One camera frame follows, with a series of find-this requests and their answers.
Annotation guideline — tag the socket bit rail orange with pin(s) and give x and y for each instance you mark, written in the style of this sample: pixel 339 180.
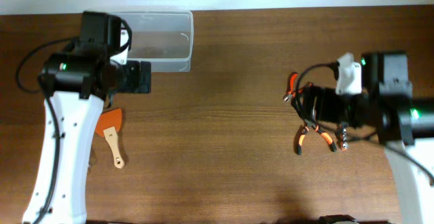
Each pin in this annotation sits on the socket bit rail orange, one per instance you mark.
pixel 342 136

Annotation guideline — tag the clear plastic container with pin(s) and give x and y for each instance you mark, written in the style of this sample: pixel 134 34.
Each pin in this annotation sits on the clear plastic container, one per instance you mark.
pixel 163 38

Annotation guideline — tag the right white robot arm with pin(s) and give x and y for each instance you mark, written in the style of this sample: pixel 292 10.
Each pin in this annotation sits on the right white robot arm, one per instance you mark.
pixel 377 92

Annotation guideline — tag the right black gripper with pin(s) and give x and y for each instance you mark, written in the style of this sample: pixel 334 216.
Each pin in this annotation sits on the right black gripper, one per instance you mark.
pixel 325 95

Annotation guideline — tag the orange scraper wooden handle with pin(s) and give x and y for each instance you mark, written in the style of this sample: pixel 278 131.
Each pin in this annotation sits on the orange scraper wooden handle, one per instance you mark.
pixel 108 126

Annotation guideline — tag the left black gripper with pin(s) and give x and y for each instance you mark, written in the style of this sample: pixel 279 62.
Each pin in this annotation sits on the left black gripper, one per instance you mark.
pixel 139 81

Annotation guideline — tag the dark object bottom edge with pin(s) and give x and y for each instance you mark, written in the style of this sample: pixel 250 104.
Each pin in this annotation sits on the dark object bottom edge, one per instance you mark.
pixel 337 219

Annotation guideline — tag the orange black needle-nose pliers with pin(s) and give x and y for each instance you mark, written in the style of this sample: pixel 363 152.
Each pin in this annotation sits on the orange black needle-nose pliers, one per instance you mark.
pixel 305 129

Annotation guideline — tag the small red cutting pliers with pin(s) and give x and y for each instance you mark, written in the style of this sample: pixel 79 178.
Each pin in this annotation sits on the small red cutting pliers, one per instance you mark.
pixel 290 92

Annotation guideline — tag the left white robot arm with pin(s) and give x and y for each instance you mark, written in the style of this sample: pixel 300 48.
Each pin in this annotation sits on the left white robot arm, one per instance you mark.
pixel 76 83

